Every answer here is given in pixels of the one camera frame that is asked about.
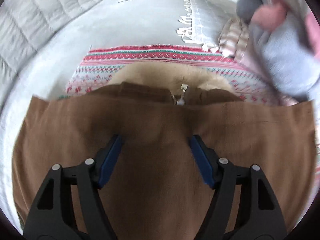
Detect brown coat with fur collar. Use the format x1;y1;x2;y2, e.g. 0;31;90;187
11;61;316;240

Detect light blue folded garment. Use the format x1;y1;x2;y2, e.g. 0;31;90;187
249;13;319;100

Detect grey quilted headboard cushion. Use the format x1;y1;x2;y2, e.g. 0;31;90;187
1;0;102;105

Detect red green patterned blanket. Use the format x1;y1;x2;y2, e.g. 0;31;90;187
65;44;297;106

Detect dark grey pompom hat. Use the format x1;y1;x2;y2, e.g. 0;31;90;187
236;0;263;23

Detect pink and grey jacket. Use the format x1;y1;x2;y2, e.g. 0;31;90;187
251;0;319;59

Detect striped beige cloth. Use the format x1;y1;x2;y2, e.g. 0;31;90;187
218;17;251;63

